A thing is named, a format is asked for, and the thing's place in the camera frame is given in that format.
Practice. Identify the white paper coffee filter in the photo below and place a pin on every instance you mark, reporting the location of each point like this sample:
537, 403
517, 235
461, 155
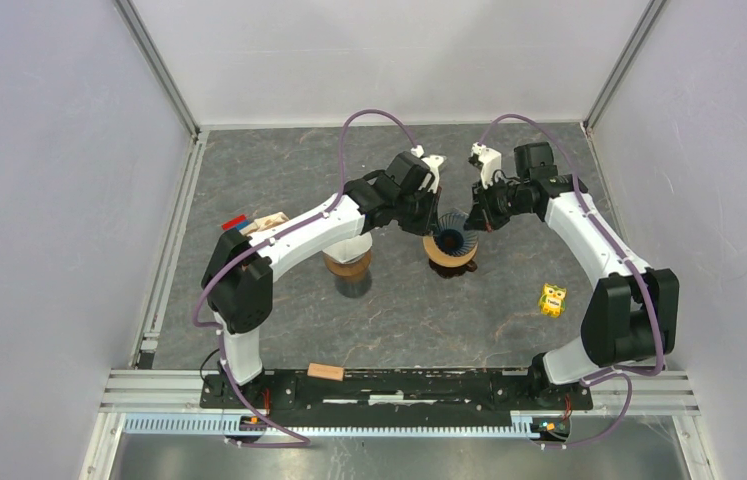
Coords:
349, 250

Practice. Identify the aluminium frame rail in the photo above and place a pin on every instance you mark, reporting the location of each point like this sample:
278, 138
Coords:
154, 402

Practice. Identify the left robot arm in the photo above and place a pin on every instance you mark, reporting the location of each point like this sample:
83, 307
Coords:
238, 281

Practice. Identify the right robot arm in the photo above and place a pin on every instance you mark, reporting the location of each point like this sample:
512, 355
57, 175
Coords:
630, 321

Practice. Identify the wooden rectangular block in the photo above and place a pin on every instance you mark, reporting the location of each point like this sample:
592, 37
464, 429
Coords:
326, 372

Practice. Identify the blue glass dripper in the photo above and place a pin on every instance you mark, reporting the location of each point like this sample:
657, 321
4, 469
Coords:
452, 237

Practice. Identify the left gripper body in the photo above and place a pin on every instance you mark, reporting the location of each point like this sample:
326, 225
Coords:
418, 212

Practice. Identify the red blue block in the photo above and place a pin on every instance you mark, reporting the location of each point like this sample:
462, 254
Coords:
238, 223

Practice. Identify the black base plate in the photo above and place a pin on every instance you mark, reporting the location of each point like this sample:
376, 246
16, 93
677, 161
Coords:
468, 397

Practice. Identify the coffee filter box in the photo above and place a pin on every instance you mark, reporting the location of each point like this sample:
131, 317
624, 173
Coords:
263, 223

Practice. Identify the brown glass dripper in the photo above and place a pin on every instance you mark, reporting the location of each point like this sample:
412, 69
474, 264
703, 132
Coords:
447, 272

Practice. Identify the yellow owl block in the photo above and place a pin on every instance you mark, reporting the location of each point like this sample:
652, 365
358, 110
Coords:
552, 302

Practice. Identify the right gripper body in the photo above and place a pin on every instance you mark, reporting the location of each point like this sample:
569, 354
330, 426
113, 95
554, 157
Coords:
498, 204

